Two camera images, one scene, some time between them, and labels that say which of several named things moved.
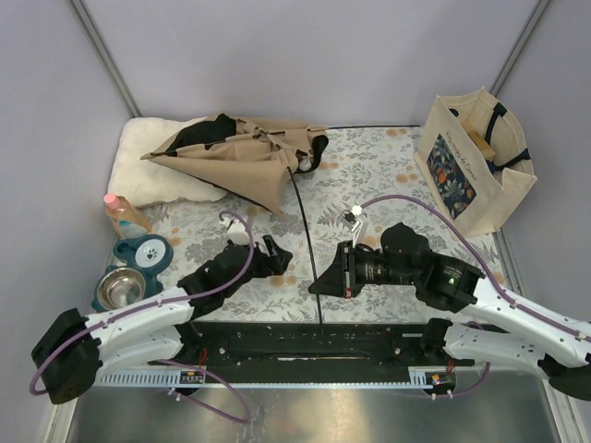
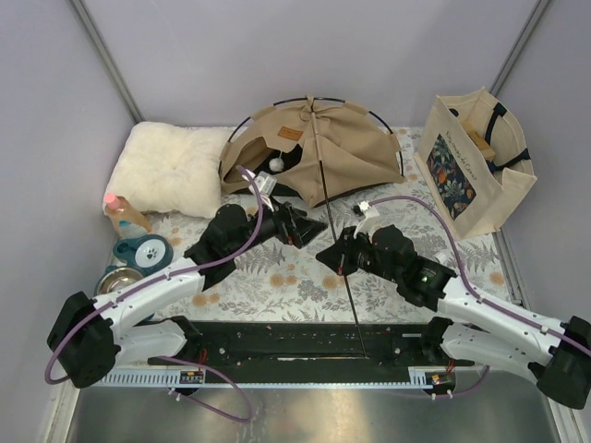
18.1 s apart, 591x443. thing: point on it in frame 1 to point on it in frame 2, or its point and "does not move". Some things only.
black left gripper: [278, 263] to [304, 229]
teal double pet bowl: [138, 277] does not move
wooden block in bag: [479, 140] does not move
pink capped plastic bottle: [126, 219] does not move
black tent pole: [374, 126] to [315, 98]
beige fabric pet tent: [253, 157] to [290, 137]
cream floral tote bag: [476, 159] does not move
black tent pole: [312, 250] to [328, 209]
